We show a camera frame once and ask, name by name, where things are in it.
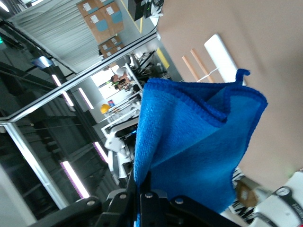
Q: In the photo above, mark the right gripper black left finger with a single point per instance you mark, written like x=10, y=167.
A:
x=113, y=208

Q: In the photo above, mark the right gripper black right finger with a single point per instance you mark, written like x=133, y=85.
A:
x=161, y=212

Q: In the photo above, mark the blue microfiber towel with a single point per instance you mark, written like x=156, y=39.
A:
x=189, y=146

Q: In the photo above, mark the white towel rack base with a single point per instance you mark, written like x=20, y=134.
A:
x=220, y=56

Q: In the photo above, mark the yellow hard hat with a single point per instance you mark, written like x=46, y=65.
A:
x=104, y=108

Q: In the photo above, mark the seated person in white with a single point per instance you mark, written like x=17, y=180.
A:
x=119, y=76

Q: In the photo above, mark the wooden rack rod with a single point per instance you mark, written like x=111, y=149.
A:
x=190, y=68
x=201, y=66

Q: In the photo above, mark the brown cardboard box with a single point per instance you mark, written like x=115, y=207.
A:
x=99, y=26
x=113, y=16
x=111, y=47

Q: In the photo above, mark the brown table cover sheet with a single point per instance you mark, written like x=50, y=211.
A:
x=272, y=59

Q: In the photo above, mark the black computer box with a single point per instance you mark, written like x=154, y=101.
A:
x=139, y=8

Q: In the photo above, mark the aluminium frame beam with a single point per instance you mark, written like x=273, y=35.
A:
x=82, y=78

